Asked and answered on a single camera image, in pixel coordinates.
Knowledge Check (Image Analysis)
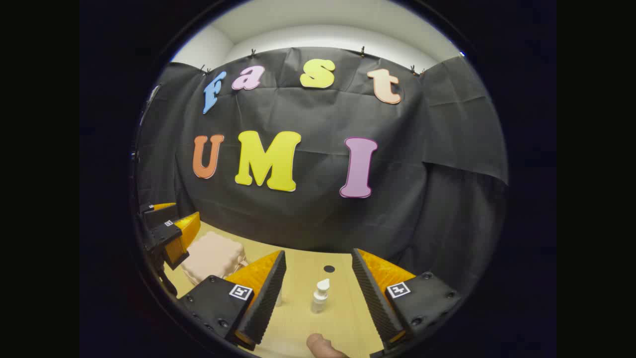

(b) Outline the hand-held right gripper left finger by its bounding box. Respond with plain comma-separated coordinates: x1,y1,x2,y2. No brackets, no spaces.
176,250,287,352

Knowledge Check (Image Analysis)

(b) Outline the white pump bottle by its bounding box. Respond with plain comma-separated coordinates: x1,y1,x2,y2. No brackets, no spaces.
311,278,330,314

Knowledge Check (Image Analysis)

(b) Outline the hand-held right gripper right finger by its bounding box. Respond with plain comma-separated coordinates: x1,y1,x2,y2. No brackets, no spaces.
351,248,463,355

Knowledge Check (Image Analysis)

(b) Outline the black backdrop cloth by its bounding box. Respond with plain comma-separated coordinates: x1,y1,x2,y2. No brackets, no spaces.
133,46,509,299

